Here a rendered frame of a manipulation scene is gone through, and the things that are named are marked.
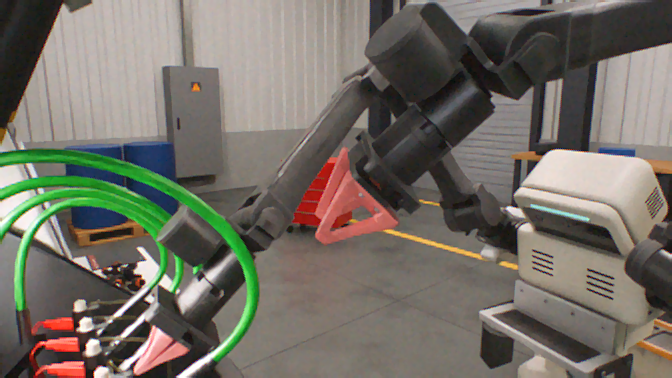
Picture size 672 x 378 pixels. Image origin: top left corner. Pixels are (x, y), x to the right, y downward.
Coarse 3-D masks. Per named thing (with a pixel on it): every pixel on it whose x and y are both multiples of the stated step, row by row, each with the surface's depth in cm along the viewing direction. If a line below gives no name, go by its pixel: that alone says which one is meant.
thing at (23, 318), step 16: (48, 208) 69; (64, 208) 70; (112, 208) 74; (32, 224) 67; (144, 224) 77; (160, 256) 80; (16, 272) 67; (160, 272) 80; (16, 288) 68; (144, 288) 79; (16, 304) 68; (128, 304) 78; (16, 320) 68; (112, 320) 77; (32, 336) 70
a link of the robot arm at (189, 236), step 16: (272, 208) 60; (176, 224) 53; (192, 224) 54; (208, 224) 56; (256, 224) 58; (272, 224) 59; (160, 240) 53; (176, 240) 53; (192, 240) 54; (208, 240) 55; (256, 240) 58; (272, 240) 59; (192, 256) 54
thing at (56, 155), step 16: (0, 160) 40; (16, 160) 41; (32, 160) 41; (48, 160) 41; (64, 160) 42; (80, 160) 42; (96, 160) 42; (112, 160) 43; (128, 176) 43; (144, 176) 44; (160, 176) 44; (176, 192) 45; (192, 208) 46; (208, 208) 46; (224, 224) 47; (240, 240) 48; (240, 256) 48; (256, 272) 49; (256, 288) 49; (256, 304) 49; (240, 320) 49; (240, 336) 49; (224, 352) 49
